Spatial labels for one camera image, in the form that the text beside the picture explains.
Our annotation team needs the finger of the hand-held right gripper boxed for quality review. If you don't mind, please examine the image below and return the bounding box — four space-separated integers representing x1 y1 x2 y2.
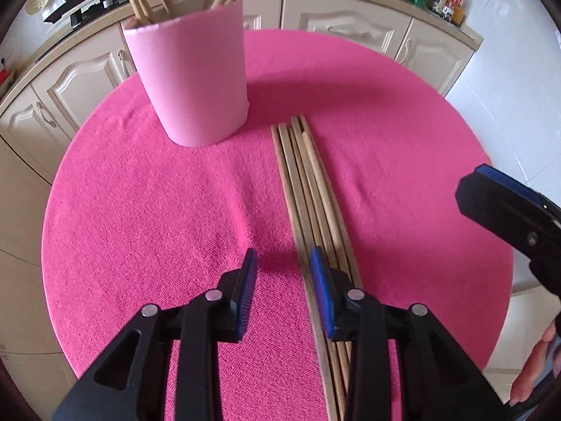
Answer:
456 164 561 303

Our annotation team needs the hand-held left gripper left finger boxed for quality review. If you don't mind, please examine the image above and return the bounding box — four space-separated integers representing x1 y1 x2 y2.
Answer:
52 248 258 421

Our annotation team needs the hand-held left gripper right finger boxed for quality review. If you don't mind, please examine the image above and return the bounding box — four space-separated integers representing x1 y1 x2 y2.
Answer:
309 247 511 421

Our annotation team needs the bunch of wooden chopsticks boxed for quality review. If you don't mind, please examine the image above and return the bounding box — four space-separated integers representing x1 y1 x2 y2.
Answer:
115 0 364 421

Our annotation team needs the pink cup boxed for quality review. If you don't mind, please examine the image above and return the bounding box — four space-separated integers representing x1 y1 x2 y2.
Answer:
122 0 250 147

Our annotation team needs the person's right hand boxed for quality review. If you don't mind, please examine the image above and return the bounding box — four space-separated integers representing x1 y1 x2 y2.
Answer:
509 318 561 404

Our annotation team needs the pink tablecloth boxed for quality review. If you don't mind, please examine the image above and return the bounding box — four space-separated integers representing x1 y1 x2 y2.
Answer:
41 30 515 421

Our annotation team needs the red orange sauce bottle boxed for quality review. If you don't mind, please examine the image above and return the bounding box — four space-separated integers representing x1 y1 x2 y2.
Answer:
447 0 469 27

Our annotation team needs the black glass gas hob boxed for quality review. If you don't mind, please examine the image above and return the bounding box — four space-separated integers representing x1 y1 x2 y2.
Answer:
41 0 132 26

